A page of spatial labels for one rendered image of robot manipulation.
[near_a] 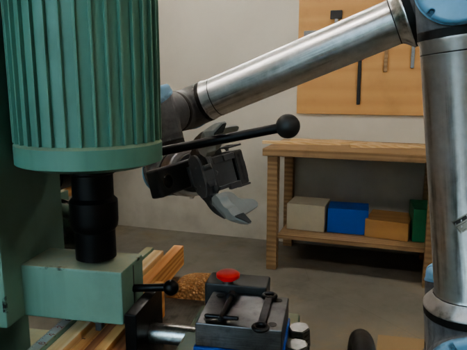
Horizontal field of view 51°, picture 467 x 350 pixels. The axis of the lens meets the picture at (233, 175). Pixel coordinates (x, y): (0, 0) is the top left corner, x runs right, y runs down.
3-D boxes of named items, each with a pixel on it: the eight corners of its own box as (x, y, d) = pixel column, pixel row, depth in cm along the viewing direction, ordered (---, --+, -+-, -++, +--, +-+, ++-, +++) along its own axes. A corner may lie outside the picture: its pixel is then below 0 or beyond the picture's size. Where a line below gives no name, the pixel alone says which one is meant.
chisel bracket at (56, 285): (124, 337, 60) (121, 272, 58) (22, 326, 63) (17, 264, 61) (146, 310, 67) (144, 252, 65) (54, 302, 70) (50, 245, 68)
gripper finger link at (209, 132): (241, 101, 73) (228, 140, 80) (207, 110, 70) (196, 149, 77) (251, 117, 71) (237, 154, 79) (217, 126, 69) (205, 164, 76)
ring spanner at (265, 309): (268, 335, 50) (268, 330, 50) (249, 332, 51) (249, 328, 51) (278, 294, 60) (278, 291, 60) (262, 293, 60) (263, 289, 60)
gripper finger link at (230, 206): (275, 211, 73) (242, 177, 79) (242, 224, 70) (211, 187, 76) (272, 226, 75) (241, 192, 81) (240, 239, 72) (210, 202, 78)
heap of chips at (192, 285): (237, 303, 80) (237, 287, 80) (165, 297, 83) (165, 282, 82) (246, 283, 89) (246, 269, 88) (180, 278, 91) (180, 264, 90)
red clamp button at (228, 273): (237, 284, 60) (237, 276, 60) (213, 282, 60) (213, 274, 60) (241, 275, 63) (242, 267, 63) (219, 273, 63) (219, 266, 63)
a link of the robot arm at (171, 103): (144, 91, 104) (160, 147, 106) (114, 94, 94) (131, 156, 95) (183, 80, 101) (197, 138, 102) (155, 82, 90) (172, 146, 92)
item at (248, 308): (283, 367, 52) (283, 318, 51) (184, 355, 54) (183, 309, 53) (292, 311, 64) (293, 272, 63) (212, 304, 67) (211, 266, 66)
